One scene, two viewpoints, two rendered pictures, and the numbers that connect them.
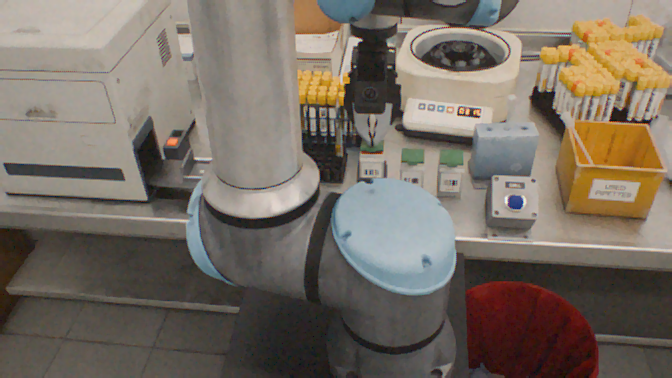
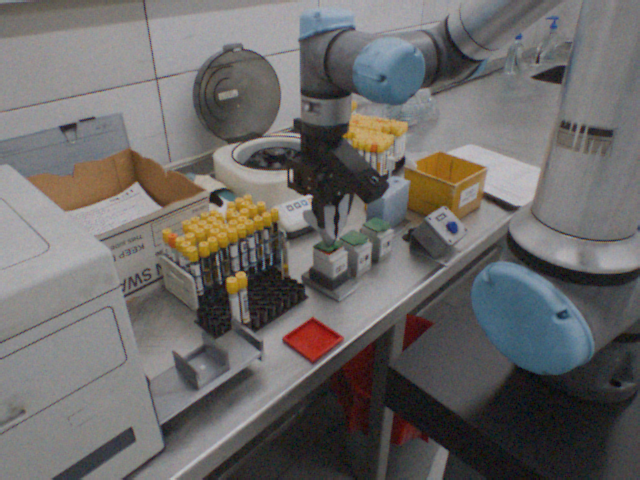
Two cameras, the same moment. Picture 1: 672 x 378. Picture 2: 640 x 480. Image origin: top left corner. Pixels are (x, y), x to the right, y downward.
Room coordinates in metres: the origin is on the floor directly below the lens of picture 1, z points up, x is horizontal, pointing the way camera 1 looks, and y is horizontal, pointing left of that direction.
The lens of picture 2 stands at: (0.44, 0.52, 1.41)
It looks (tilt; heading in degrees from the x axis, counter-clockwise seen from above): 32 degrees down; 305
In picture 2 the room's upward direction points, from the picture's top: straight up
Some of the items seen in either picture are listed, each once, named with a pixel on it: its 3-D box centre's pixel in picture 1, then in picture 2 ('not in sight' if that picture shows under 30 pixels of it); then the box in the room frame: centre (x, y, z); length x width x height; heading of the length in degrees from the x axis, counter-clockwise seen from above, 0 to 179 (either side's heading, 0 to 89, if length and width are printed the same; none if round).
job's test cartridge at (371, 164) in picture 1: (372, 164); (329, 263); (0.83, -0.07, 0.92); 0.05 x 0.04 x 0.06; 173
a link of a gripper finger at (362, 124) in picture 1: (363, 116); (316, 220); (0.85, -0.05, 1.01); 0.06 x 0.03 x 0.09; 173
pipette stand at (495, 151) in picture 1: (502, 153); (387, 208); (0.84, -0.30, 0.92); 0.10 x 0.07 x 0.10; 88
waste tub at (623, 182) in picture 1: (606, 168); (443, 187); (0.78, -0.46, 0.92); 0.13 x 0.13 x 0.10; 79
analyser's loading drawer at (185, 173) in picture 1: (189, 169); (188, 374); (0.84, 0.25, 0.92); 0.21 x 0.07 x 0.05; 81
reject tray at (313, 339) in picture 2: not in sight; (313, 339); (0.77, 0.07, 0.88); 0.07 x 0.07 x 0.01; 81
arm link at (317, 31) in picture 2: not in sight; (327, 52); (0.84, -0.07, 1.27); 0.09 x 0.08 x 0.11; 160
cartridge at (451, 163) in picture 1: (450, 173); (376, 239); (0.81, -0.20, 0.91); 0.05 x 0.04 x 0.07; 171
